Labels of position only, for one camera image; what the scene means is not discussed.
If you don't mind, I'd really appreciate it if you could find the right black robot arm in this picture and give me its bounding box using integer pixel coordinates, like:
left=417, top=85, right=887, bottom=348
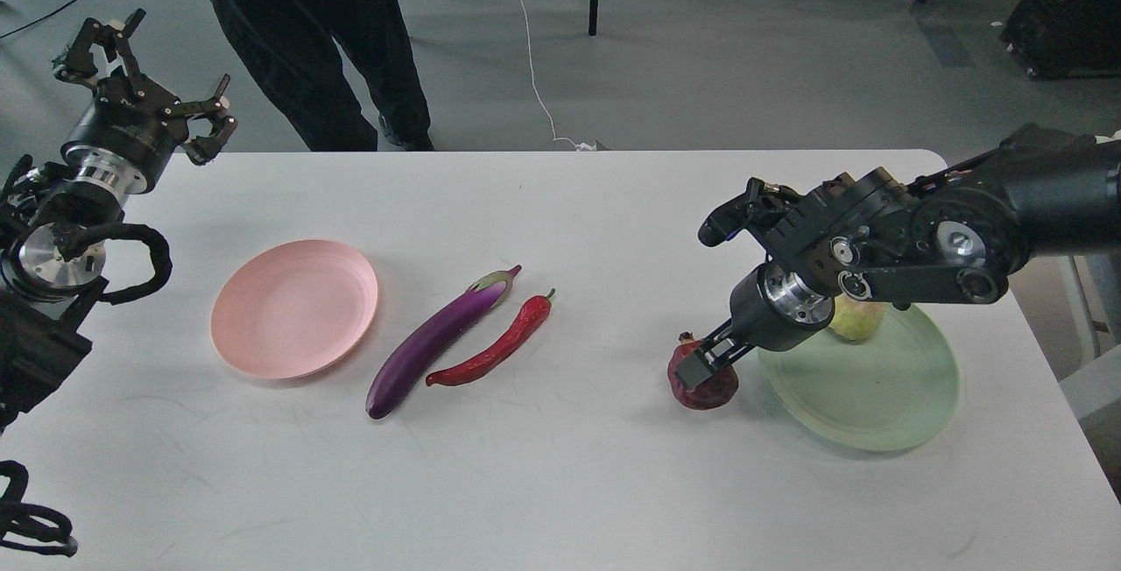
left=675, top=125, right=1120, bottom=389

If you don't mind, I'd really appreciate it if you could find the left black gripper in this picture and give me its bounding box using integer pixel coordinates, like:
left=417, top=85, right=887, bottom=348
left=52, top=9, right=239, bottom=194

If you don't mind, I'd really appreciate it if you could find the green plate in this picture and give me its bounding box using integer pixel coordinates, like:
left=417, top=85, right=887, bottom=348
left=759, top=304, right=960, bottom=453

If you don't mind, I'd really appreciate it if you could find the green yellow fruit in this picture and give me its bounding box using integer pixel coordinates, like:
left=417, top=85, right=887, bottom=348
left=828, top=294, right=890, bottom=343

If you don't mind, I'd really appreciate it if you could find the white floor cable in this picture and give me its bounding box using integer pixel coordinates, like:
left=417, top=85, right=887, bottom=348
left=500, top=0, right=610, bottom=151

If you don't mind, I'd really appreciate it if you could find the pink plate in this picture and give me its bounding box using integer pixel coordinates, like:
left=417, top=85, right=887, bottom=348
left=209, top=240, right=380, bottom=380

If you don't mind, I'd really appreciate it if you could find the purple eggplant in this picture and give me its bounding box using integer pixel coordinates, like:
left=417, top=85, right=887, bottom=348
left=364, top=264, right=522, bottom=420

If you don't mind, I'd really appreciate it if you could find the person in dark trousers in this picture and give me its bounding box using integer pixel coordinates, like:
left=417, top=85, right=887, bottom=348
left=209, top=0, right=434, bottom=151

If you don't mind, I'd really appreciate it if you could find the dark red pomegranate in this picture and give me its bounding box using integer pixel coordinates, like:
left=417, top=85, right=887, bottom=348
left=667, top=331, right=740, bottom=411

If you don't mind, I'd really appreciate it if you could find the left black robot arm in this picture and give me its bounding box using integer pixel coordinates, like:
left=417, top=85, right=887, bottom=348
left=1, top=9, right=237, bottom=427

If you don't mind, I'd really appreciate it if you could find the black equipment case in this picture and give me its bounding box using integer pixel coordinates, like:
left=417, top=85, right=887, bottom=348
left=1000, top=0, right=1120, bottom=80

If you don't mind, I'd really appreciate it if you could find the red chili pepper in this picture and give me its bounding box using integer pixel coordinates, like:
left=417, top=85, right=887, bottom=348
left=425, top=288, right=556, bottom=387

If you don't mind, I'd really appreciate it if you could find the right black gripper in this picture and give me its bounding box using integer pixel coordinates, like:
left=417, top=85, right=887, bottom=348
left=676, top=263, right=835, bottom=388

